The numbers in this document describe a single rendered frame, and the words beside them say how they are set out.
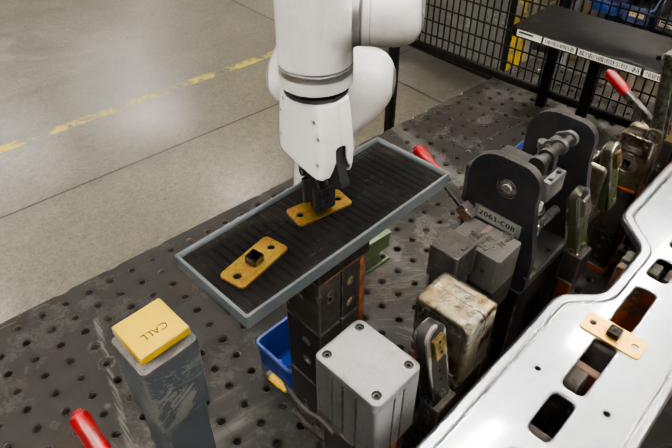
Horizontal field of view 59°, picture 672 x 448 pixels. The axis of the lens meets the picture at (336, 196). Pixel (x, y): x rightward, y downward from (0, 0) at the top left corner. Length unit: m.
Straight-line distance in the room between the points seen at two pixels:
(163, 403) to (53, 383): 0.58
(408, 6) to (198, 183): 2.29
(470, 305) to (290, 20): 0.42
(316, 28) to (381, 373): 0.37
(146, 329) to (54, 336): 0.69
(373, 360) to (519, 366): 0.24
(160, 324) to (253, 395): 0.51
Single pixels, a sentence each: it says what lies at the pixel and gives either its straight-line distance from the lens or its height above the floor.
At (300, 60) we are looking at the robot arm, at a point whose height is 1.39.
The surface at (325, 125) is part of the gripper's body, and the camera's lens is 0.65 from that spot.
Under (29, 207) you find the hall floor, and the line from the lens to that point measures 2.94.
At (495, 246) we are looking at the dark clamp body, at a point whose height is 1.08.
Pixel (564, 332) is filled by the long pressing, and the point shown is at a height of 1.00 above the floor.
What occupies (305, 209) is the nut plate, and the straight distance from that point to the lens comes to 0.78.
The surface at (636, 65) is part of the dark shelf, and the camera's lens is 1.62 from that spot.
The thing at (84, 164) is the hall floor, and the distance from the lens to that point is 3.12.
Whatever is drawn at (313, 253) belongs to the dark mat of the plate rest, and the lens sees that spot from 0.72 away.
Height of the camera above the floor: 1.66
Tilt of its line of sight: 38 degrees down
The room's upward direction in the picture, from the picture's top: straight up
